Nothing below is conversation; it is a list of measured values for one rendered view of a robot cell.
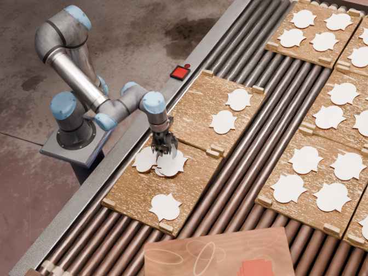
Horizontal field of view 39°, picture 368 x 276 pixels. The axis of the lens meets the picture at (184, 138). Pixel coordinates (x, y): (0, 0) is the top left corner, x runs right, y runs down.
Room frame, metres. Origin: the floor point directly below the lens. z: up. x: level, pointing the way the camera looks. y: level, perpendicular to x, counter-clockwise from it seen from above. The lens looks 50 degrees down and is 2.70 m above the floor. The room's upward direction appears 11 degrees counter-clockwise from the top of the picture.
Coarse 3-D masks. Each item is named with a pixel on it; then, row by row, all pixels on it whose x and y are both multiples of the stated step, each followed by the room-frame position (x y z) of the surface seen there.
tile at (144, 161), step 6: (144, 150) 1.45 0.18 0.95; (150, 150) 1.44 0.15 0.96; (138, 156) 1.42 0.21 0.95; (144, 156) 1.41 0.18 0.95; (150, 156) 1.40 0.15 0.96; (138, 162) 1.39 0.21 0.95; (144, 162) 1.38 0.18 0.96; (150, 162) 1.37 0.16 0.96; (156, 162) 1.36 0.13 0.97; (138, 168) 1.35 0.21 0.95; (144, 168) 1.34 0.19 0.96; (150, 168) 1.34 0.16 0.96
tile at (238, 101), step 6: (234, 90) 1.70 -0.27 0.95; (240, 90) 1.70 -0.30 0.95; (228, 96) 1.67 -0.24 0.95; (234, 96) 1.66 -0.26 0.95; (240, 96) 1.66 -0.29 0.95; (246, 96) 1.65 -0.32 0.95; (228, 102) 1.63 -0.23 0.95; (234, 102) 1.63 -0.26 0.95; (240, 102) 1.62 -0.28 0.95; (246, 102) 1.61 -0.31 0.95; (234, 108) 1.59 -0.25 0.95; (240, 108) 1.58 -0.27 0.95
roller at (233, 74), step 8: (288, 0) 2.33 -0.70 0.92; (280, 8) 2.27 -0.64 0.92; (272, 16) 2.21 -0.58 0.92; (280, 16) 2.23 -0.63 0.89; (272, 24) 2.16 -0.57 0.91; (264, 32) 2.10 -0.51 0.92; (256, 40) 2.05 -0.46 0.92; (248, 48) 2.00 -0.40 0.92; (256, 48) 2.01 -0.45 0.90; (248, 56) 1.95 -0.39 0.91; (240, 64) 1.90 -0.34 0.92; (232, 72) 1.85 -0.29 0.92; (232, 80) 1.81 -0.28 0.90; (120, 224) 1.12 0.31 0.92; (128, 224) 1.13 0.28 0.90; (112, 232) 1.09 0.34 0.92; (120, 232) 1.09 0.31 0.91; (104, 240) 1.06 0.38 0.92; (112, 240) 1.06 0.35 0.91; (104, 248) 1.03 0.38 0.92; (96, 256) 1.00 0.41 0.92; (104, 256) 1.00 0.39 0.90; (88, 264) 0.97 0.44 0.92; (96, 264) 0.97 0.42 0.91; (80, 272) 0.95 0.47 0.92; (88, 272) 0.94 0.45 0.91
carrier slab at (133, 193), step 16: (144, 144) 1.49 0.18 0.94; (192, 160) 1.35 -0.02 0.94; (208, 160) 1.34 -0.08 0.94; (128, 176) 1.33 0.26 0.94; (144, 176) 1.32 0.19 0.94; (176, 176) 1.29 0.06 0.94; (192, 176) 1.27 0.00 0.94; (208, 176) 1.26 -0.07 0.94; (112, 192) 1.27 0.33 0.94; (128, 192) 1.25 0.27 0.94; (144, 192) 1.24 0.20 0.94; (160, 192) 1.22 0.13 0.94; (176, 192) 1.21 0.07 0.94; (192, 192) 1.20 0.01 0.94; (112, 208) 1.19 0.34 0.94; (128, 208) 1.18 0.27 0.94; (144, 208) 1.16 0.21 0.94; (192, 208) 1.12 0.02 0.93; (176, 224) 1.06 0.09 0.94
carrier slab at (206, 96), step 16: (208, 80) 1.81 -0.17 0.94; (224, 80) 1.79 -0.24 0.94; (192, 96) 1.72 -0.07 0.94; (208, 96) 1.71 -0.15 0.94; (224, 96) 1.69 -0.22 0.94; (256, 96) 1.65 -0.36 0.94; (176, 112) 1.64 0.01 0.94; (192, 112) 1.63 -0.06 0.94; (208, 112) 1.61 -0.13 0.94; (240, 112) 1.57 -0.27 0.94; (176, 128) 1.55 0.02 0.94; (192, 128) 1.53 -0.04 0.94; (208, 128) 1.51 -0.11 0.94; (240, 128) 1.48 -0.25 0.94; (192, 144) 1.44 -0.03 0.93; (208, 144) 1.43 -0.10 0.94; (224, 144) 1.41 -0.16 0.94
